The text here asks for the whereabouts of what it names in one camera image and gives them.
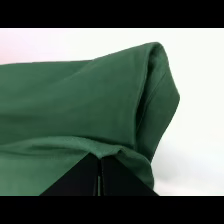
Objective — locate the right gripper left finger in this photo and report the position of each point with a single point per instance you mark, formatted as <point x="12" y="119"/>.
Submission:
<point x="81" y="180"/>

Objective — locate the green T-shirt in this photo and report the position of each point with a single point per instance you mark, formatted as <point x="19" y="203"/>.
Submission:
<point x="76" y="106"/>

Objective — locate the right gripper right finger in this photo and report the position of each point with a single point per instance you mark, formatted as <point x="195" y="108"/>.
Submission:
<point x="121" y="181"/>

